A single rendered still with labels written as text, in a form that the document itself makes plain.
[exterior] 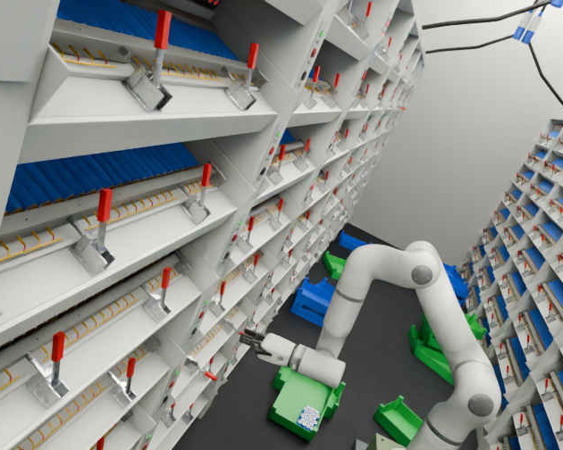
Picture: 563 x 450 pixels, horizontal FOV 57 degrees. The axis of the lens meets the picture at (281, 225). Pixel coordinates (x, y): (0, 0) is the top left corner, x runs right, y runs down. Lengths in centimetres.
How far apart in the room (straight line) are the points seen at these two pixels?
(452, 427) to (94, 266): 126
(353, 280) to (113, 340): 83
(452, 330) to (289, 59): 91
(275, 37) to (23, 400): 67
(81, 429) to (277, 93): 65
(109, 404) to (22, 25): 77
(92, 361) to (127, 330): 9
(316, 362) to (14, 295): 120
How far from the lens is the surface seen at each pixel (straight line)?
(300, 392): 239
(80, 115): 45
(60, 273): 58
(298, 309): 308
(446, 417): 165
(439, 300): 152
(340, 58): 163
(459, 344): 156
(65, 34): 50
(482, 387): 155
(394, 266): 144
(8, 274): 55
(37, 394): 72
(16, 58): 36
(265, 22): 96
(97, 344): 82
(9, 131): 39
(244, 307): 184
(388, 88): 301
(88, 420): 99
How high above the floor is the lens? 137
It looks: 18 degrees down
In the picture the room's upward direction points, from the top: 25 degrees clockwise
